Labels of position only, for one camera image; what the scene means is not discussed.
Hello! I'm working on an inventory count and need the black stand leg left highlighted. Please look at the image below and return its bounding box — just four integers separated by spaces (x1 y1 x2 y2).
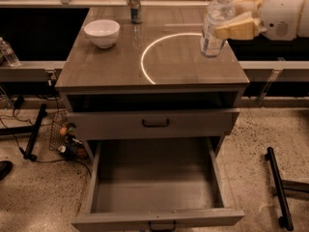
0 103 47 161

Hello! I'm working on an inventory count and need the clear plastic water bottle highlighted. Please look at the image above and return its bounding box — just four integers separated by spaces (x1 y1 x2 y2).
200 0 235 57

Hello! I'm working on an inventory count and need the open lower drawer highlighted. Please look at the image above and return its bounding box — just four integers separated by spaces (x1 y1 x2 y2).
72 137 244 232

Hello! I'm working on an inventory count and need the clear bottle on left ledge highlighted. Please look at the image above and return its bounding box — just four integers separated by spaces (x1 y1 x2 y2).
0 37 20 67

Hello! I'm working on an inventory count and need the black stand leg right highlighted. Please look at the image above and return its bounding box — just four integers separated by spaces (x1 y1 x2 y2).
265 147 309 231

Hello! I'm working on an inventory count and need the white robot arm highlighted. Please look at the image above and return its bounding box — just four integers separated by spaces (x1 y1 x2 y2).
213 0 309 41

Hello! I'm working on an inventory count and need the black cable on floor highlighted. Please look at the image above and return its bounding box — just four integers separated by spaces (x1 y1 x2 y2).
0 95 93 178

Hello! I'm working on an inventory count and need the wire basket with items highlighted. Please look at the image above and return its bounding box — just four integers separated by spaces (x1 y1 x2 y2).
49 110 88 160

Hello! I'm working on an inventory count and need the black round object floor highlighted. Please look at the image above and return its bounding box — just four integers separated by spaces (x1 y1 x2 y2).
0 160 13 181

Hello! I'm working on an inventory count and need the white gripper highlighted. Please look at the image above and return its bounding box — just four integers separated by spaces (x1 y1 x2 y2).
213 0 308 41

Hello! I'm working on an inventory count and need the closed upper drawer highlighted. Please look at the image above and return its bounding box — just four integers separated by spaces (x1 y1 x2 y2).
68 108 239 140

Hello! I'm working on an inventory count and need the black stand leg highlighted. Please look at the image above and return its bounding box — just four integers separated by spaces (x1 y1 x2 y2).
265 147 309 231
0 103 47 161

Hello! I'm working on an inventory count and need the white ceramic bowl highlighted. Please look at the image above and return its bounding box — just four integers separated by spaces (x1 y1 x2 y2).
84 19 120 48

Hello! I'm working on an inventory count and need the grey wooden drawer cabinet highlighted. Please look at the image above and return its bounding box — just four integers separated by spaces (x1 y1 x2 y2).
53 5 251 232

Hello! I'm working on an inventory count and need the blue silver drink can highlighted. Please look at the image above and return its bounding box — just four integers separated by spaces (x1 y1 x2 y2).
127 0 142 24

